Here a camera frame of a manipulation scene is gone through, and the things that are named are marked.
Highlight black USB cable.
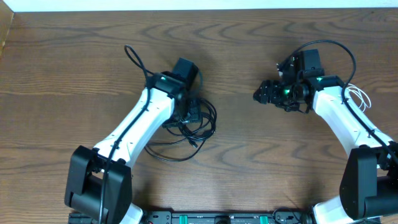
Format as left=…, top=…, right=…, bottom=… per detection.
left=143, top=98, right=218, bottom=162

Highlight white USB cable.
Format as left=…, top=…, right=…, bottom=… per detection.
left=345, top=83, right=373, bottom=113

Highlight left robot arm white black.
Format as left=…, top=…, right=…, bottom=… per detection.
left=64, top=73, right=188, bottom=223

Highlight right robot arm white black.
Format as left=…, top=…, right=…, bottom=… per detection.
left=253, top=76, right=397, bottom=223

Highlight cardboard box side panel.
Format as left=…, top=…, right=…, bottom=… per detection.
left=0, top=0, right=14, bottom=55

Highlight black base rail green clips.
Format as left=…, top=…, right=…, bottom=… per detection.
left=139, top=211, right=313, bottom=224

